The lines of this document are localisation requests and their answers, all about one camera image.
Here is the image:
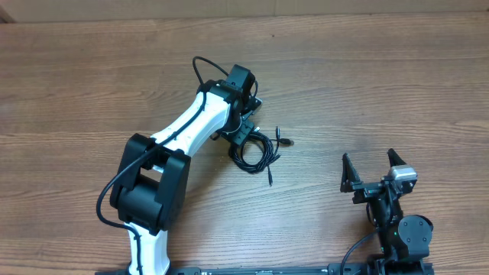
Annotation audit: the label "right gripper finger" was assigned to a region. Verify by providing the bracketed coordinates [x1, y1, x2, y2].
[387, 148, 406, 167]
[340, 153, 361, 193]

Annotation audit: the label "black usb cables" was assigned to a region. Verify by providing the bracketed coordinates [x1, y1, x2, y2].
[228, 125, 295, 187]

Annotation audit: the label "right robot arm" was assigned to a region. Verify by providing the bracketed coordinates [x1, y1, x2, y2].
[339, 148, 435, 275]

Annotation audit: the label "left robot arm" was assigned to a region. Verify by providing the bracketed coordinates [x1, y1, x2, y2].
[104, 65, 262, 274]

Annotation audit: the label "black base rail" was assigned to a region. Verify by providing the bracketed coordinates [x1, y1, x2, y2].
[94, 263, 435, 275]

